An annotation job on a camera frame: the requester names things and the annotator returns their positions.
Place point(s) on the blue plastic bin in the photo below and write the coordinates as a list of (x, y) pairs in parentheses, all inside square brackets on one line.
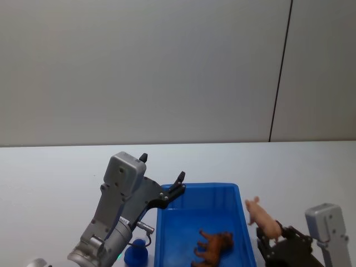
[(183, 222)]

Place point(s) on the right robot arm with camera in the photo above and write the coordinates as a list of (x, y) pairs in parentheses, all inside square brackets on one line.
[(328, 222)]

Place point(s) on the small blue plastic toy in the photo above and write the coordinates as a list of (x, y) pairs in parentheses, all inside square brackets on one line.
[(135, 253)]

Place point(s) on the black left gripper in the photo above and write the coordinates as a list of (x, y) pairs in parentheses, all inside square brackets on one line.
[(144, 194)]

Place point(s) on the left robot arm with camera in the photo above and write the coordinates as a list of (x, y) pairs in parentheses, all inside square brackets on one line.
[(111, 200)]

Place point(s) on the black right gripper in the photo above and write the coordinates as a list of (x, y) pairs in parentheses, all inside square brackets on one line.
[(292, 256)]

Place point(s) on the brown toy animal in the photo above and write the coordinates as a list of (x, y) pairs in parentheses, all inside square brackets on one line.
[(215, 244)]

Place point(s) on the pink toy pig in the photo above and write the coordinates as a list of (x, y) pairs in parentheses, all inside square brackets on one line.
[(262, 218)]

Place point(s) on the robot arm with camera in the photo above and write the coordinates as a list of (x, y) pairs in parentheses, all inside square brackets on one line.
[(111, 200), (328, 222)]

